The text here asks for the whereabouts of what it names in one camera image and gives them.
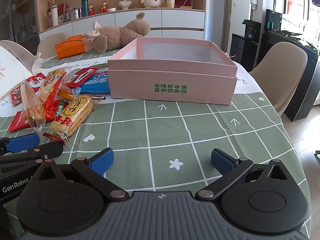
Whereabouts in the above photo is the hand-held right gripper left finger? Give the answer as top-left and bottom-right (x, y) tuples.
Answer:
(31, 148), (128, 202)

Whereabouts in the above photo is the white sideboard cabinet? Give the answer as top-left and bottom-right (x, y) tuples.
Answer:
(37, 9), (207, 45)

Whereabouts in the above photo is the yellow rice cracker packet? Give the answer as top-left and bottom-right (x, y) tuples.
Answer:
(43, 94), (107, 147)

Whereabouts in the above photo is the red packet white label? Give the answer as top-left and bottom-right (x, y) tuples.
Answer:
(65, 67), (99, 88)
(25, 72), (50, 90)

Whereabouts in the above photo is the white printed paper bag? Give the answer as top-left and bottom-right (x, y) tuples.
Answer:
(0, 47), (50, 118)

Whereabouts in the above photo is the small red snack packet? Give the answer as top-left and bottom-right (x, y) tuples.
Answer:
(10, 86), (24, 105)

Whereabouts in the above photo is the red orange rice cracker packet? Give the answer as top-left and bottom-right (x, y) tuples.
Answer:
(37, 67), (73, 115)

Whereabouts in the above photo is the small orange snack packet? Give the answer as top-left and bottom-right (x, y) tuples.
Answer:
(58, 85), (82, 101)

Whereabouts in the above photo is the translucent white chair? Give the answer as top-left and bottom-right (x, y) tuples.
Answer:
(0, 40), (38, 63)

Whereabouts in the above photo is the steel mug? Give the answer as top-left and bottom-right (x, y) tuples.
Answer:
(69, 8), (82, 20)

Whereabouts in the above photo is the pink cardboard box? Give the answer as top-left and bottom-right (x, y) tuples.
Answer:
(107, 38), (238, 105)

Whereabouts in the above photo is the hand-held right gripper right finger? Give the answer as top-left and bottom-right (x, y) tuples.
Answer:
(195, 148), (290, 202)

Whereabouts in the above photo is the black water dispenser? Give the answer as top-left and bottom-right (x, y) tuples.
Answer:
(231, 19), (262, 72)

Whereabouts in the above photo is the beige chair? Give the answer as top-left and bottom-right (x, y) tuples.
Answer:
(249, 41), (308, 117)
(37, 32), (69, 59)

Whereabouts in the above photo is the orange tissue pouch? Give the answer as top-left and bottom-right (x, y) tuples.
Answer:
(54, 35), (87, 60)

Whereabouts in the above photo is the green label snack packet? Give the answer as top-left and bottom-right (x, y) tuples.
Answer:
(44, 99), (69, 123)

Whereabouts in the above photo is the glass door cabinet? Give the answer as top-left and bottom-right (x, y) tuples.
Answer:
(0, 0), (39, 43)

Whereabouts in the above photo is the brown plush bear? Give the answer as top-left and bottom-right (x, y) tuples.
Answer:
(84, 12), (151, 55)

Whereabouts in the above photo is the red gift bag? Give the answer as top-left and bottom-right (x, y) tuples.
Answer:
(59, 2), (72, 15)

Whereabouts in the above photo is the blue snack packet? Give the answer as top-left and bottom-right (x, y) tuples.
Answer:
(79, 69), (112, 93)

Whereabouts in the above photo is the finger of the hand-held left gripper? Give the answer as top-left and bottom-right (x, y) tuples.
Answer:
(0, 133), (40, 155)
(0, 141), (64, 165)

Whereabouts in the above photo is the plain red snack packet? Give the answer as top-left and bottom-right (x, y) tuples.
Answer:
(7, 110), (30, 132)

